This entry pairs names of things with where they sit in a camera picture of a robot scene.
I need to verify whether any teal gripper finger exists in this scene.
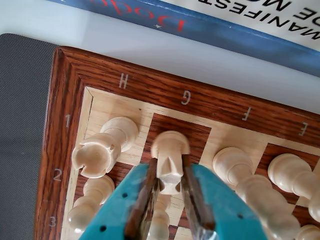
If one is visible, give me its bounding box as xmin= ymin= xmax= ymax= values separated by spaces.
xmin=81 ymin=158 xmax=162 ymax=240
xmin=180 ymin=161 xmax=270 ymax=240

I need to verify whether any white wooden knight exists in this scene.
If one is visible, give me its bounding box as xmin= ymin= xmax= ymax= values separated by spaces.
xmin=151 ymin=130 xmax=191 ymax=196

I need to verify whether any wooden chessboard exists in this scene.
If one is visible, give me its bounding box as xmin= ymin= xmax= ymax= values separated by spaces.
xmin=33 ymin=46 xmax=320 ymax=240

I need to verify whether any white wooden rook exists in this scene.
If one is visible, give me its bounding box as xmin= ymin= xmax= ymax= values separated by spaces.
xmin=71 ymin=116 xmax=140 ymax=179

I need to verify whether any white wooden bishop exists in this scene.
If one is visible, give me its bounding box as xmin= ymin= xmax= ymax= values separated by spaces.
xmin=212 ymin=146 xmax=301 ymax=240

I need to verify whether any white wooden king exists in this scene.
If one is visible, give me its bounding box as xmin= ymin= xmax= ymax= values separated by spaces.
xmin=267 ymin=152 xmax=320 ymax=223

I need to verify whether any blue book with panda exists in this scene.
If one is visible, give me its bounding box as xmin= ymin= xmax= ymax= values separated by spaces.
xmin=44 ymin=0 xmax=320 ymax=61

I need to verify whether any dark grey mat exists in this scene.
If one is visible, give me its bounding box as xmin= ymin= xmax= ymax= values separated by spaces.
xmin=0 ymin=33 xmax=61 ymax=240

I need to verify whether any white wooden pawn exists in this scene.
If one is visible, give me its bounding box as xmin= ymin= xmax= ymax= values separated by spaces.
xmin=67 ymin=174 xmax=116 ymax=235
xmin=294 ymin=224 xmax=320 ymax=240
xmin=148 ymin=193 xmax=171 ymax=240

